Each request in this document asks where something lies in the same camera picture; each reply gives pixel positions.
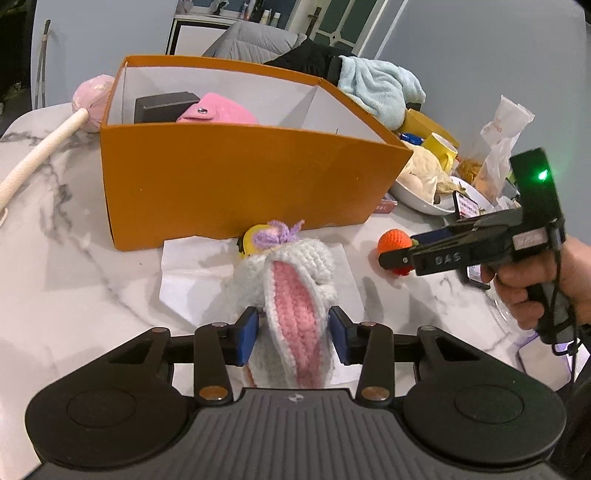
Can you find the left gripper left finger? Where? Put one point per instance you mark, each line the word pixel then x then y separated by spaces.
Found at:
pixel 217 346

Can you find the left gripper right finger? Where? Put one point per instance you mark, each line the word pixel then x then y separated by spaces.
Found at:
pixel 370 345

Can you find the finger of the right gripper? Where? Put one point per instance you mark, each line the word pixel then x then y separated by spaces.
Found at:
pixel 396 259
pixel 431 237

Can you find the orange crochet strawberry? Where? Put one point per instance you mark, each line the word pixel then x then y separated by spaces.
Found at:
pixel 394 239

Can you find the white crochet bunny toy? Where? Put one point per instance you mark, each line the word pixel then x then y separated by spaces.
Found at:
pixel 293 348

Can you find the pink leather wallet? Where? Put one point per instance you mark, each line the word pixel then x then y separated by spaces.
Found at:
pixel 214 108

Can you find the person's right hand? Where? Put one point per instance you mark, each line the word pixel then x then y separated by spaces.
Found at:
pixel 512 279

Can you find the smartphone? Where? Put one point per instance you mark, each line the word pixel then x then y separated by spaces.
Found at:
pixel 465 207

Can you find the white plate with flatbread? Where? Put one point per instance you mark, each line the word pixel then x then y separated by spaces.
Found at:
pixel 424 186

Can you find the clear plastic bag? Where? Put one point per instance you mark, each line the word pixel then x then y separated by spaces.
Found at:
pixel 487 164

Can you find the yellow mug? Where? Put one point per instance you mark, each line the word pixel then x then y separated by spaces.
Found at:
pixel 442 149

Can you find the yellow round toy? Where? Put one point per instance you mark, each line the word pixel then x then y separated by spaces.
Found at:
pixel 246 244

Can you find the yellow bowl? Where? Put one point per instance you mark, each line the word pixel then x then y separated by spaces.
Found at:
pixel 421 125

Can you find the light blue fleece blanket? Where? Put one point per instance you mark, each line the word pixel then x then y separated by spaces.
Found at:
pixel 381 88

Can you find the orange cardboard box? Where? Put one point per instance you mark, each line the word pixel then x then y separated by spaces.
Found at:
pixel 313 156

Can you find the black jacket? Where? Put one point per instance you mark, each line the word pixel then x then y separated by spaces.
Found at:
pixel 315 59

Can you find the white glass-panel door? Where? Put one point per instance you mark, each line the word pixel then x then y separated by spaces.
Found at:
pixel 361 27

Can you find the black small box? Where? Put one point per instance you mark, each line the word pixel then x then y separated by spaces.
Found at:
pixel 162 108

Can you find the grey quilted jacket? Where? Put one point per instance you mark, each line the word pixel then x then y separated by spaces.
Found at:
pixel 253 42

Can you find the white drawer cabinet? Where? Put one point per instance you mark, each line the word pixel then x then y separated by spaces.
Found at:
pixel 193 34

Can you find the broom with dustpan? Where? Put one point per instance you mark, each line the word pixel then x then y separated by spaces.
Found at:
pixel 40 91

